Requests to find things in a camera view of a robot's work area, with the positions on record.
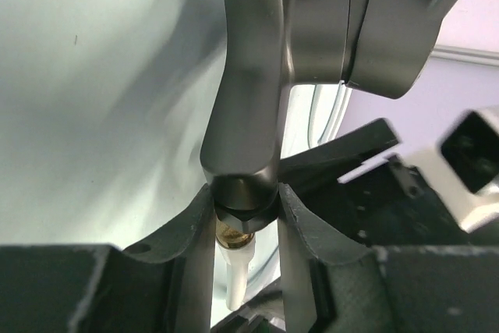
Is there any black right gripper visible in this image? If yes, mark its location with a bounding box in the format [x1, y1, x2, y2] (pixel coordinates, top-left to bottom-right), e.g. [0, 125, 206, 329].
[278, 119, 472, 246]

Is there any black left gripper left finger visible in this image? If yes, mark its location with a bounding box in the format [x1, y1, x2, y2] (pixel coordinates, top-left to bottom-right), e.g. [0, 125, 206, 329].
[1, 186, 215, 332]

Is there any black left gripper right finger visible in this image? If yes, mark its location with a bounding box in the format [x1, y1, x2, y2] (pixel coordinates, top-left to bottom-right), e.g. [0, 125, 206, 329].
[278, 185, 498, 332]

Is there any white flexible hose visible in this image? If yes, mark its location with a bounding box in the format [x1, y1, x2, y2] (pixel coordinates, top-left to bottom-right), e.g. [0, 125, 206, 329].
[216, 83, 352, 310]

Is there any dark grey faucet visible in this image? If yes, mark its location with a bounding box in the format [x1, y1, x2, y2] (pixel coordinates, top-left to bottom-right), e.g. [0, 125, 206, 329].
[200, 0, 458, 237]

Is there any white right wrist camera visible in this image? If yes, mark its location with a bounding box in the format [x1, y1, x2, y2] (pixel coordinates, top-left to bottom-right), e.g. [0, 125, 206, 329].
[345, 107, 498, 234]

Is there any right aluminium corner post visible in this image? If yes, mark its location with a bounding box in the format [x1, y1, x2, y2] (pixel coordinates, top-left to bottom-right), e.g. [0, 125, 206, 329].
[430, 45, 499, 67]

